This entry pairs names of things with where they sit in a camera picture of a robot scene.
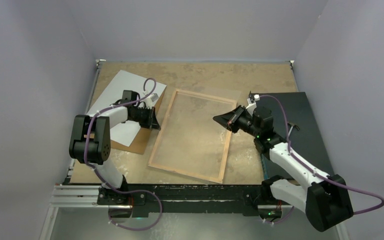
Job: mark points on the wooden picture frame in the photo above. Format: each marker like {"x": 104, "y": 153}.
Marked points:
{"x": 154, "y": 149}

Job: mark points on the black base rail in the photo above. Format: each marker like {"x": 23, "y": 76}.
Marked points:
{"x": 143, "y": 199}

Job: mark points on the aluminium frame rails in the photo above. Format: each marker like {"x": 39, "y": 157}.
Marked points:
{"x": 79, "y": 217}

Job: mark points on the printed photo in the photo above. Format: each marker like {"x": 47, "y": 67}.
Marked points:
{"x": 124, "y": 81}

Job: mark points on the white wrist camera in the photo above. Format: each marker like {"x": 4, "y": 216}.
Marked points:
{"x": 252, "y": 100}
{"x": 150, "y": 101}

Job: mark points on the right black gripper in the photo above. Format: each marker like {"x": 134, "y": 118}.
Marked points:
{"x": 229, "y": 120}

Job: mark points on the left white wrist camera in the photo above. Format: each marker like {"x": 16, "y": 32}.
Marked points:
{"x": 150, "y": 101}

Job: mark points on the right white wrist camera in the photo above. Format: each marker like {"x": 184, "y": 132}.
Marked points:
{"x": 252, "y": 100}

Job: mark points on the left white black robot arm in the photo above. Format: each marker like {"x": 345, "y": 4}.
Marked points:
{"x": 90, "y": 141}

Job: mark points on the small hammer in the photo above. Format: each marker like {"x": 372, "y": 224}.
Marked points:
{"x": 293, "y": 126}

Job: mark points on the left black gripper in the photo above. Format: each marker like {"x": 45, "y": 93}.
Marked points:
{"x": 148, "y": 123}

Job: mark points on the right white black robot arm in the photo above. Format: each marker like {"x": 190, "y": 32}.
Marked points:
{"x": 317, "y": 194}

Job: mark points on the brown backing board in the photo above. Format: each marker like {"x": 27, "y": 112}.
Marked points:
{"x": 139, "y": 142}

